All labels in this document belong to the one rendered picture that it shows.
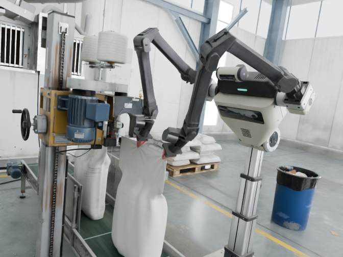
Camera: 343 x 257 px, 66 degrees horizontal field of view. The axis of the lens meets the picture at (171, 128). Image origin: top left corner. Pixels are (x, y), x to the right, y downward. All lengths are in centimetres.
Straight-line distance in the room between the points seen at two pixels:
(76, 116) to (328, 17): 921
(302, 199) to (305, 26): 759
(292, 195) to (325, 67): 672
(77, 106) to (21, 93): 291
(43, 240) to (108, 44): 123
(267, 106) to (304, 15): 905
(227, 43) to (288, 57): 922
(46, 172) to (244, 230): 125
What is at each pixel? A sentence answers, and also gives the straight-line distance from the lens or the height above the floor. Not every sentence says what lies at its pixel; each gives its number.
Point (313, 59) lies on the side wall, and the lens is 983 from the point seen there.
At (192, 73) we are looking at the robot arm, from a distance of 159.
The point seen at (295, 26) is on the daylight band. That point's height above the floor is 401.
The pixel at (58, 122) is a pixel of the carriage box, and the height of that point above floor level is 116.
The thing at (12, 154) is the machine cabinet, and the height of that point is 24.
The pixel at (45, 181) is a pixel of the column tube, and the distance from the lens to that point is 175.
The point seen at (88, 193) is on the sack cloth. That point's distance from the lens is 214.
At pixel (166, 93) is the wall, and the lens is 707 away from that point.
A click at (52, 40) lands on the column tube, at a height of 160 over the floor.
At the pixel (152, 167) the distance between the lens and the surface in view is 149.
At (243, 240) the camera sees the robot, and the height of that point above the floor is 54.
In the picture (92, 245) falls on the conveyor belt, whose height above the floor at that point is 38.
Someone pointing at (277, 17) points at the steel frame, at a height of 432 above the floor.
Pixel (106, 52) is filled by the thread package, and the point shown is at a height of 157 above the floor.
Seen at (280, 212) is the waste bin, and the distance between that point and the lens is 350.
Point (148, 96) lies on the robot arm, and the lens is 147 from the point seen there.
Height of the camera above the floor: 141
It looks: 8 degrees down
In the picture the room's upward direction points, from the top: 7 degrees clockwise
